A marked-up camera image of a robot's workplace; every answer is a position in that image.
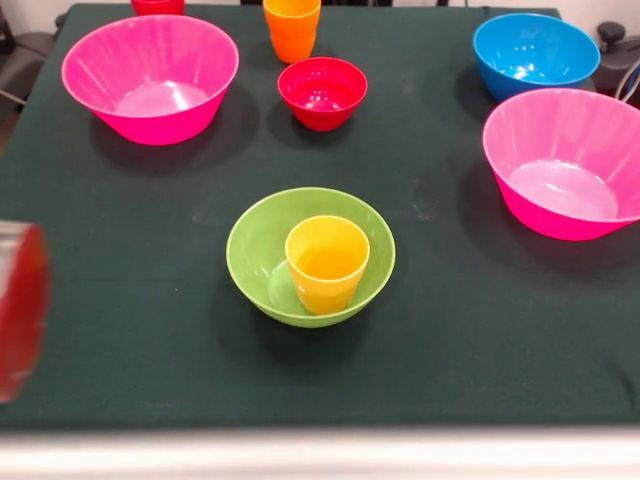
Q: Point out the yellow cup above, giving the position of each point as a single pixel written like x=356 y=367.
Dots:
x=327 y=270

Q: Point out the green bowl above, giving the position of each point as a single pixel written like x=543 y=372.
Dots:
x=255 y=250

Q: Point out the large pink bowl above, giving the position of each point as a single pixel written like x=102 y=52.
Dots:
x=565 y=170
x=150 y=85

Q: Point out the orange bowl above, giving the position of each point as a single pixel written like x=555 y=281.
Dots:
x=22 y=310

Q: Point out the small crimson bowl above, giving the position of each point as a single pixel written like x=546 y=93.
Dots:
x=322 y=92

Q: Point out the dark green tablecloth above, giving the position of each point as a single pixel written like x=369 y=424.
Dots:
x=450 y=325

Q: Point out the orange cup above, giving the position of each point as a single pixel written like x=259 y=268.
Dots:
x=291 y=37

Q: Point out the blue bowl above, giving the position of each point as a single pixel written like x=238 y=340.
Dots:
x=535 y=60

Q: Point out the crimson cup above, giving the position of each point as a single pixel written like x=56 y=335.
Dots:
x=157 y=6

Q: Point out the black pedestal leg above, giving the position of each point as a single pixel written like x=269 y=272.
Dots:
x=612 y=55

